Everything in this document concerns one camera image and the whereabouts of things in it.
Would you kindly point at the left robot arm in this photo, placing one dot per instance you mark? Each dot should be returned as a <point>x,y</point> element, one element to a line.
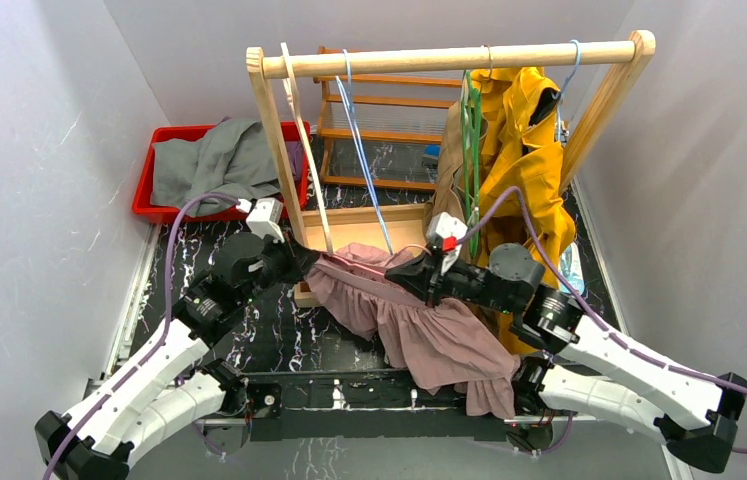
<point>160,389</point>

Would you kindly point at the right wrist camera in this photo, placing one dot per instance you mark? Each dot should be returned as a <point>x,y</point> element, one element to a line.
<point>445,233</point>

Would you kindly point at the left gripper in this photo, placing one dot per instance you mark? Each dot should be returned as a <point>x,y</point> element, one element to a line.
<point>286,262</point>

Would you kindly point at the green hanger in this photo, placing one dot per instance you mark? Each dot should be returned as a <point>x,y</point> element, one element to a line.
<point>471,129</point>

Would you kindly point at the pink skirt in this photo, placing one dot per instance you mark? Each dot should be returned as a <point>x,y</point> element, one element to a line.
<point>445,345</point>

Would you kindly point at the brown skirt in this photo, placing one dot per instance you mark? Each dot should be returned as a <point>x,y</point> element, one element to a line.
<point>449,193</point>

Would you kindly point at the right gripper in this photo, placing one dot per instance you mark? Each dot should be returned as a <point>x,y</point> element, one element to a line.
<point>422,275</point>

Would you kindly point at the beige wooden hanger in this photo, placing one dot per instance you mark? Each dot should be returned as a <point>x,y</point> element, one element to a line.
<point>292,97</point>

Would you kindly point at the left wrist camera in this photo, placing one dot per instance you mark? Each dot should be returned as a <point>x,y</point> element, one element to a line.
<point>263,217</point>

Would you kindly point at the wooden clothes rack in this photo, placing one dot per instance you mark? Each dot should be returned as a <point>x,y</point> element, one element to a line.
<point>337,227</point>

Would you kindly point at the orange wooden shelf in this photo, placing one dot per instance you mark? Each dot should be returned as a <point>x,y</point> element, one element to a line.
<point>398,114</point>

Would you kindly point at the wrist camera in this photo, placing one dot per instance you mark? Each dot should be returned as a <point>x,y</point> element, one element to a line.
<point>445,233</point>
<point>263,217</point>

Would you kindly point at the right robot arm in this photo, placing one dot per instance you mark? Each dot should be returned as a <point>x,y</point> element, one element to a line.
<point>634,387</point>

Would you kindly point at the yellow skirt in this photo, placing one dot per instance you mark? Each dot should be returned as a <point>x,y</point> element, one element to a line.
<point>521,164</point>

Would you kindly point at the blue wire hanger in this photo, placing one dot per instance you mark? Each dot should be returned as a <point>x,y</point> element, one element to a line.
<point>346,95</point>

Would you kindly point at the white teal object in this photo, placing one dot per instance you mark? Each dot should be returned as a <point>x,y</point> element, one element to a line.
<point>570,266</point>

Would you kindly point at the pink hanger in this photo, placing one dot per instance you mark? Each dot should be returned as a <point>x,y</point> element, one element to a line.
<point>372,269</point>

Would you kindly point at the red plastic bin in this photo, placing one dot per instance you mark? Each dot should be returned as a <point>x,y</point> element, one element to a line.
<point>142,204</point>

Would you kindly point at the grey pleated skirt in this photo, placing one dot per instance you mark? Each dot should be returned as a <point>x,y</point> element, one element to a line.
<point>232,158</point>

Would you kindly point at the small blue object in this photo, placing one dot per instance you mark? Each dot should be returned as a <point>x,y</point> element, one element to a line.
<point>430,156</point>

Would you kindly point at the purple pleated skirt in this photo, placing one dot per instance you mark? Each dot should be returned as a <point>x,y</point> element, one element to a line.
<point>296,158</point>

